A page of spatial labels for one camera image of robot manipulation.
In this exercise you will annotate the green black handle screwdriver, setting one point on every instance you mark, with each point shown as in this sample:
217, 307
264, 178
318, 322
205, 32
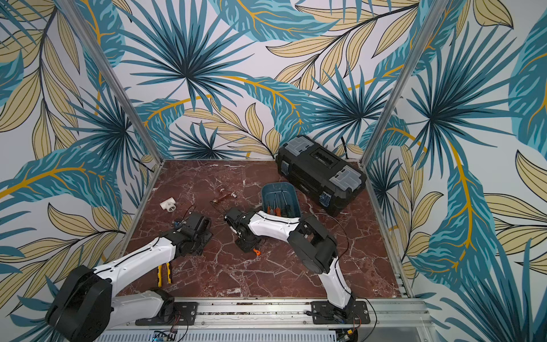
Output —
288, 207

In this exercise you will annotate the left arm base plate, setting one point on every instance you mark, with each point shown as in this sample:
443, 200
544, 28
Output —
171, 314

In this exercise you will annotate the aluminium front rail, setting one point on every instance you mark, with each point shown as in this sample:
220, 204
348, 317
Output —
277, 319

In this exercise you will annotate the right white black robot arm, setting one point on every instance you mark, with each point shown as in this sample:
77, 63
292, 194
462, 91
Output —
311, 242

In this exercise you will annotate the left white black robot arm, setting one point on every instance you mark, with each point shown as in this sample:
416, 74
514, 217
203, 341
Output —
89, 303

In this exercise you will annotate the yellow handle pliers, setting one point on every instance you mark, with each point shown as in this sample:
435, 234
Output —
164, 274

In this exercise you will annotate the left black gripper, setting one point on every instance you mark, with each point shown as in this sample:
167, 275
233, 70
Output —
208, 234

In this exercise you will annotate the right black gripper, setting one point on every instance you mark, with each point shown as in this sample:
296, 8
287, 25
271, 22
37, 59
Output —
235, 220

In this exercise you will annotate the left aluminium corner post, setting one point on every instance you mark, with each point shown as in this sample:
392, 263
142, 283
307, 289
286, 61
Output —
84, 32

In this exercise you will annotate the teal plastic storage box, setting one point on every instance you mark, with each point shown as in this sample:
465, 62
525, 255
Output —
276, 189

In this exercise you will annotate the red clear handle screwdriver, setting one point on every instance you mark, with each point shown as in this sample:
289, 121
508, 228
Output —
224, 197

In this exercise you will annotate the white pipe tee fitting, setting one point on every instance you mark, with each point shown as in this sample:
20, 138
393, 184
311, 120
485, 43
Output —
169, 205

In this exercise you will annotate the right aluminium corner post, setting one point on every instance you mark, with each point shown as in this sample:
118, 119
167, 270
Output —
413, 57

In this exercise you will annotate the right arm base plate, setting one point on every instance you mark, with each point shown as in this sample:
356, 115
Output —
324, 313

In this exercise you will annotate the aluminium corner post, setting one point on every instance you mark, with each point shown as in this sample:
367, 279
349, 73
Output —
413, 57
84, 32

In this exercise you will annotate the black plastic toolbox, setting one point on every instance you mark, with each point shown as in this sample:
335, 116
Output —
331, 182

